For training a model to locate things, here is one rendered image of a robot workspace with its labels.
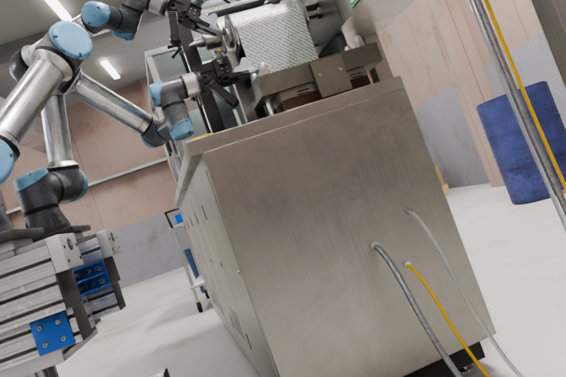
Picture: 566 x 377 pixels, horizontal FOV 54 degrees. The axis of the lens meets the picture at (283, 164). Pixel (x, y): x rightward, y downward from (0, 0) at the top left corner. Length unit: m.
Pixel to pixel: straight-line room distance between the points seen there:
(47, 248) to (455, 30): 5.69
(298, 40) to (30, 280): 1.10
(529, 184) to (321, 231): 3.29
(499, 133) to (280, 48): 3.06
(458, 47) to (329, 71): 4.98
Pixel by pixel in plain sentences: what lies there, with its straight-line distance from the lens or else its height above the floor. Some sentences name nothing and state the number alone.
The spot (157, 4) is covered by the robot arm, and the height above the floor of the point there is 1.41.
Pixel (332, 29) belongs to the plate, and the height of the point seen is 1.16.
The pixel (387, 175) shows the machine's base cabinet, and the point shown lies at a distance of 1.62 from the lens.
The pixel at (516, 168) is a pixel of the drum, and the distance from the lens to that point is 4.71.
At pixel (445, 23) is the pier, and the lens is 6.62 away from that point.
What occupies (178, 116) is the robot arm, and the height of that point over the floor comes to 1.02.
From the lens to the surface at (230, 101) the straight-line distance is 1.78.
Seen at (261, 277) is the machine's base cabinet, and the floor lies 0.49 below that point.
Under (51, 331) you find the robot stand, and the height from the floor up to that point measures 0.55.
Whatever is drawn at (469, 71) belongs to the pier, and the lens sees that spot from 6.57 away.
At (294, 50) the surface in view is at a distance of 1.90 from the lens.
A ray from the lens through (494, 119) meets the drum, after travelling 4.70.
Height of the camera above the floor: 0.67
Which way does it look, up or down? 3 degrees up
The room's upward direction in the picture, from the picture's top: 20 degrees counter-clockwise
